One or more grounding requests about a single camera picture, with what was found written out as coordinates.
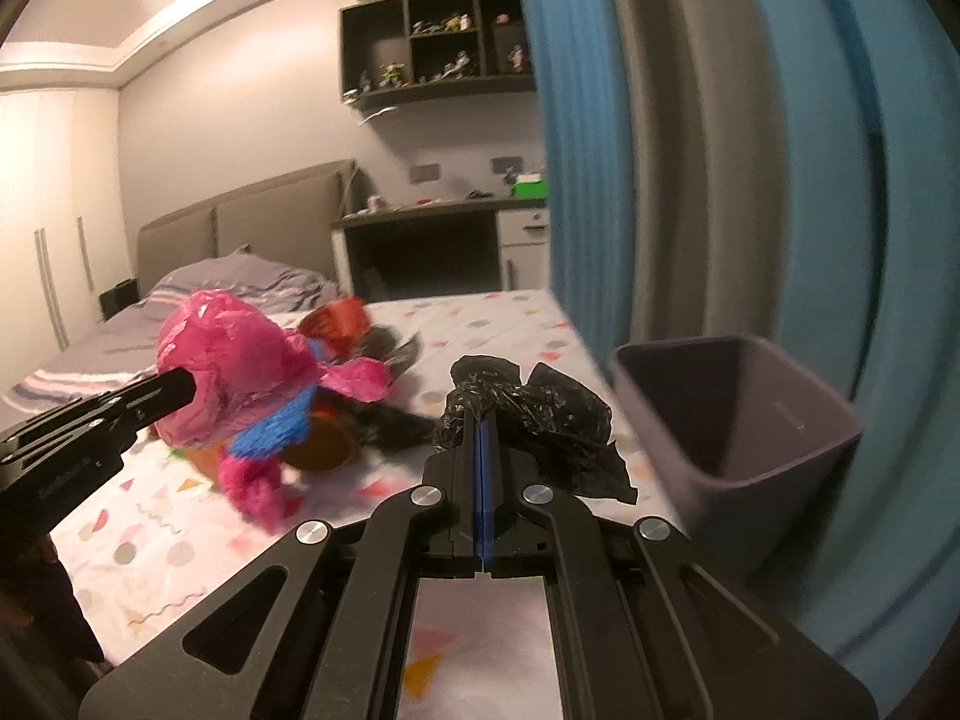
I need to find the black plastic bag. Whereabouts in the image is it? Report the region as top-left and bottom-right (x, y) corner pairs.
(433, 356), (638, 505)

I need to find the pink plastic bag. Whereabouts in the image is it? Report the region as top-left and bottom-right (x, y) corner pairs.
(156, 289), (392, 449)

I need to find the red snack wrapper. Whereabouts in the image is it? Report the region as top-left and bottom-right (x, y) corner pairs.
(298, 298), (371, 359)

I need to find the purple trash bin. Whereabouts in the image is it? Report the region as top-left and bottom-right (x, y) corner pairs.
(610, 335), (862, 577)

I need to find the grey striped blanket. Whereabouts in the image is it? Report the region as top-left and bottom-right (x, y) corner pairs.
(2, 250), (342, 429)

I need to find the black bedside table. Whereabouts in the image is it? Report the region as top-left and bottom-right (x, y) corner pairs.
(98, 278), (140, 320)

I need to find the patterned white bed sheet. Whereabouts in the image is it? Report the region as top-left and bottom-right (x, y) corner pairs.
(49, 286), (677, 720)

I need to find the white wardrobe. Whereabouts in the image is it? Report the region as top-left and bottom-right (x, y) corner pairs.
(2, 89), (133, 388)

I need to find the dark desk with drawers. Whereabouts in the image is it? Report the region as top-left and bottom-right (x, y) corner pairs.
(331, 199), (550, 302)

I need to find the green white box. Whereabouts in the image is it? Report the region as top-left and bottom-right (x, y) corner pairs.
(511, 172), (548, 200)

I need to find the grey upholstered headboard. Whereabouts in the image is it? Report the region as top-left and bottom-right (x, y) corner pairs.
(137, 160), (358, 291)

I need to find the grey window curtain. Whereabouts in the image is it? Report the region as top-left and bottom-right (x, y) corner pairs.
(598, 0), (879, 392)

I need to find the blue window curtain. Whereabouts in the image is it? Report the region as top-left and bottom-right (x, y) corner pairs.
(523, 0), (958, 718)

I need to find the dark wall shelf unit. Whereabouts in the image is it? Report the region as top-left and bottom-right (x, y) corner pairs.
(340, 0), (535, 112)

